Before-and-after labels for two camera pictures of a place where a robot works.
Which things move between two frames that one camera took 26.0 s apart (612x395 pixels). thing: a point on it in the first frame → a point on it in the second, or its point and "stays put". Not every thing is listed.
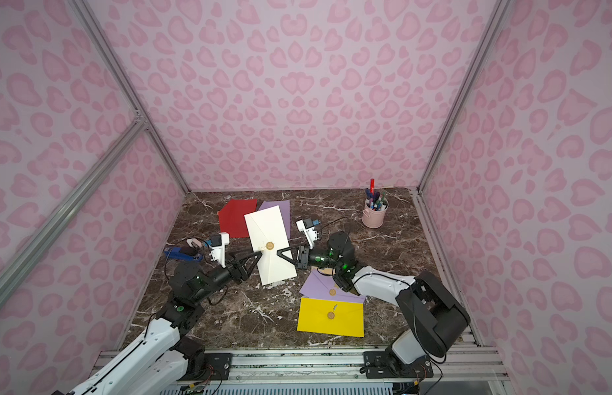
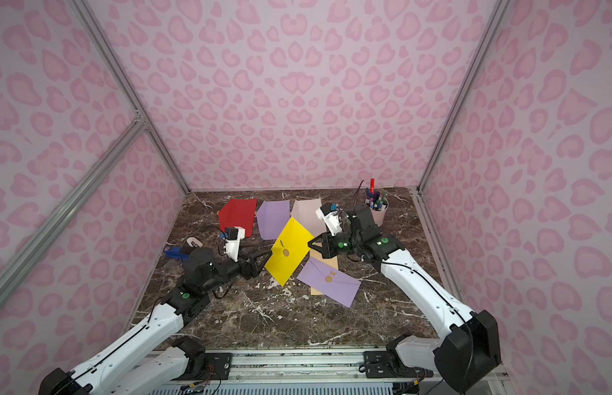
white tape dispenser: x=193 y=241 stays put
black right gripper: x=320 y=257 → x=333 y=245
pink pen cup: x=374 y=211 stays put
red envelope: x=232 y=219 stays put
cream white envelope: x=267 y=235 → x=304 y=211
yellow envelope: x=331 y=317 → x=289 y=252
